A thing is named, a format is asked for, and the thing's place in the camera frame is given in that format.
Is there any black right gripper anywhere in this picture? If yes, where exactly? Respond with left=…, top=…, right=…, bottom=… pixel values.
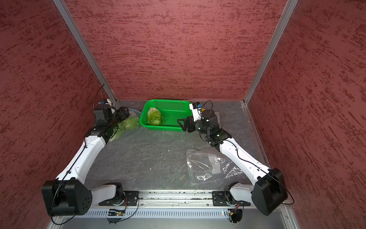
left=178, top=114, right=211, bottom=135

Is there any clear zipper bag blue seal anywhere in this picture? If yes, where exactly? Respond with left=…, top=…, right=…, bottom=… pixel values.
left=109, top=109, right=141, bottom=142

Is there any chinese cabbage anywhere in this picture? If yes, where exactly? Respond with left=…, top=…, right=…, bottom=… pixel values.
left=114, top=116, right=140, bottom=135
left=147, top=107, right=164, bottom=126

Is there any spare clear zipper bag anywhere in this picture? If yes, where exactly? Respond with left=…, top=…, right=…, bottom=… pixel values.
left=186, top=148, right=244, bottom=185

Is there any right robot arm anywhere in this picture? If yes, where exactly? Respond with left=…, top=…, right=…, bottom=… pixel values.
left=177, top=103, right=289, bottom=216

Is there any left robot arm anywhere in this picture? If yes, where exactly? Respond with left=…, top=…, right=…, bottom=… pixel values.
left=42, top=104, right=130, bottom=217

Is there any green plastic perforated basket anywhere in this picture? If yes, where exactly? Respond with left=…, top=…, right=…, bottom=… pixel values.
left=140, top=99, right=192, bottom=132

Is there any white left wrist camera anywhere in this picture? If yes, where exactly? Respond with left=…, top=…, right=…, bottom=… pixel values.
left=98, top=98, right=113, bottom=106

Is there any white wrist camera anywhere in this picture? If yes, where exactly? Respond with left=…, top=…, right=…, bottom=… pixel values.
left=98, top=98, right=113, bottom=106
left=189, top=102, right=203, bottom=122

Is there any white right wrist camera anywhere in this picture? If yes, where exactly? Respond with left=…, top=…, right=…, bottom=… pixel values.
left=189, top=102, right=203, bottom=122

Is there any black right camera cable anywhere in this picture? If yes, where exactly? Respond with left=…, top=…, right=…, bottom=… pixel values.
left=200, top=100, right=295, bottom=206

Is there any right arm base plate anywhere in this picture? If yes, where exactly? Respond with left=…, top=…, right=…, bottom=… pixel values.
left=212, top=191, right=251, bottom=207

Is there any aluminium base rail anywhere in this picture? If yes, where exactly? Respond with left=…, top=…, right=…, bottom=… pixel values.
left=85, top=188, right=291, bottom=210

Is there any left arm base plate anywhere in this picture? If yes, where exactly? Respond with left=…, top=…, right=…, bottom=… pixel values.
left=98, top=191, right=140, bottom=208

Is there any perforated white cable tray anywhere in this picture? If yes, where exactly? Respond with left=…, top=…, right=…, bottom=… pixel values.
left=79, top=209, right=230, bottom=219

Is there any aluminium left corner post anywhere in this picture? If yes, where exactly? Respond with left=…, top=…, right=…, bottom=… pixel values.
left=53, top=0, right=117, bottom=104

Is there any aluminium corner post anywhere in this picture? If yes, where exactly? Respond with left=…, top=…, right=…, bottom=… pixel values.
left=53, top=0, right=117, bottom=104
left=243, top=0, right=298, bottom=106

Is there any aluminium right corner post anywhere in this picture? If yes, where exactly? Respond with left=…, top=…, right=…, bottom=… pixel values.
left=243, top=0, right=298, bottom=106

